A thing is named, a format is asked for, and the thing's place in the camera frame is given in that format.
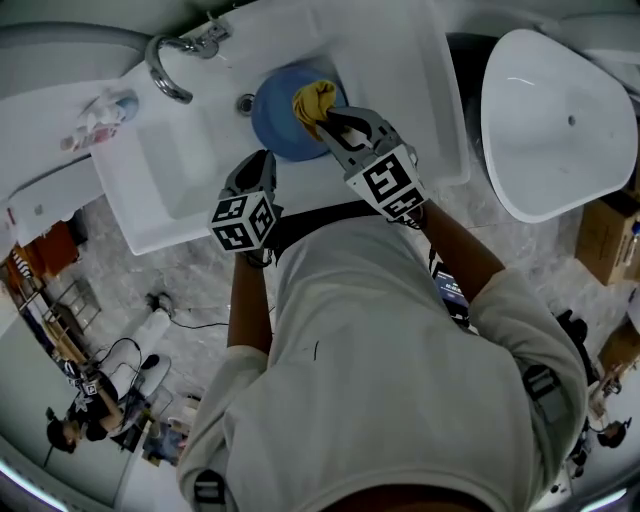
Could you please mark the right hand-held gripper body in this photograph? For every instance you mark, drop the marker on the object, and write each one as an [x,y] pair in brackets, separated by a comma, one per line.
[387,182]

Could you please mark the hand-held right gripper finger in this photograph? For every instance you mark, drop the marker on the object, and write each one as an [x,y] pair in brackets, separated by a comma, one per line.
[338,150]
[372,119]

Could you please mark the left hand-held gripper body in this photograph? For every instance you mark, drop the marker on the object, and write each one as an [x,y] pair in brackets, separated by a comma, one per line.
[235,225]

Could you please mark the blue plate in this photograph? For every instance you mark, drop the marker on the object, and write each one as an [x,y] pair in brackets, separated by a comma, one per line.
[275,120]

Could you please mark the yellow cloth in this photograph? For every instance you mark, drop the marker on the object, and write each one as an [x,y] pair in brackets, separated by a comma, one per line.
[310,102]

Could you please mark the person's right forearm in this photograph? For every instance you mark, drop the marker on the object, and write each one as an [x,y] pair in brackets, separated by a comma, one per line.
[460,250]

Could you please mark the person's left forearm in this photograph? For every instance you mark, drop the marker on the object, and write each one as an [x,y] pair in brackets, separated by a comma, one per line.
[249,305]

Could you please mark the white rectangular sink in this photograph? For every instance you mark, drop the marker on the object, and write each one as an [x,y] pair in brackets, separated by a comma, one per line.
[380,60]

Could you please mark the metal sink drain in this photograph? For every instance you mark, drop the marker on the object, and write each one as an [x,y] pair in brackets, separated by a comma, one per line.
[245,104]

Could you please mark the black waist belt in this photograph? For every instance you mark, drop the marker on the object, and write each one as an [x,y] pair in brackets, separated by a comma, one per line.
[320,222]

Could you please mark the black device with screen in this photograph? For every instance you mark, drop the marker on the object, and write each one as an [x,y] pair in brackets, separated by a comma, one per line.
[451,292]

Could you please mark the chrome faucet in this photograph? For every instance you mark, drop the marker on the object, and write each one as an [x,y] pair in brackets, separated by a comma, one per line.
[159,70]

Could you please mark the toiletries on white counter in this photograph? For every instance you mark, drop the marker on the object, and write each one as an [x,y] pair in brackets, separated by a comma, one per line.
[100,122]

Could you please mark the white oval bathtub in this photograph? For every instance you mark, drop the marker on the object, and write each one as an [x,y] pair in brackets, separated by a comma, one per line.
[545,130]

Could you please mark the person's white shirt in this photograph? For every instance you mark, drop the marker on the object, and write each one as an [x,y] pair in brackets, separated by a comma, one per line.
[375,360]

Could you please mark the orange wooden cabinet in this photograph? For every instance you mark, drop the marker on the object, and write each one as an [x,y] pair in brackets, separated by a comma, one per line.
[55,247]

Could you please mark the brown cardboard box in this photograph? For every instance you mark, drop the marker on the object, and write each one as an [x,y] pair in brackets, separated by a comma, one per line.
[602,240]

